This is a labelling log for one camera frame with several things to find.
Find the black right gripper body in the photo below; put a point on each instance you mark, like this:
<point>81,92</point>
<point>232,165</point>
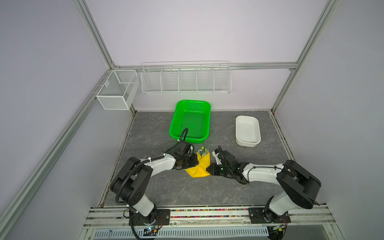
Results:
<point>218,170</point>

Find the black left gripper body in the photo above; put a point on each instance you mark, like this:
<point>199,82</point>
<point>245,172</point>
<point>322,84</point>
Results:
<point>189,161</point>

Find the yellow paper napkin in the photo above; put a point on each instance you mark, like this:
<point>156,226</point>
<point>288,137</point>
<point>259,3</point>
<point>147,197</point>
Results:
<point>200,170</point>

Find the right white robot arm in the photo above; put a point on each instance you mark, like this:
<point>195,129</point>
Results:
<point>300,187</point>

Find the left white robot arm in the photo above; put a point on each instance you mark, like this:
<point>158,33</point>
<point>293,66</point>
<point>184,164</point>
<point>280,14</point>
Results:
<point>131,182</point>

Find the white plastic tray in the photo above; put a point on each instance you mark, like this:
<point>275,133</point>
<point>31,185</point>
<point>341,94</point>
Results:
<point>247,131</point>

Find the green plastic basket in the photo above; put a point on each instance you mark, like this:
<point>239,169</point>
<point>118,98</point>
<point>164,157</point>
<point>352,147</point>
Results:
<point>193,115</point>

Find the white wire wall rack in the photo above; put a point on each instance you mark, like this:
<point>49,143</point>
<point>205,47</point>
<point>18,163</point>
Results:
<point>186,77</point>

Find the white mesh wall box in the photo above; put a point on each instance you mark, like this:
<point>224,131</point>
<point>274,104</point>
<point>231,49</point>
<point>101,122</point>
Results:
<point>119,90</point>

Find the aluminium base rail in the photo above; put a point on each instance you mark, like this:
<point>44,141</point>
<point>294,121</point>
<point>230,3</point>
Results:
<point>203,223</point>

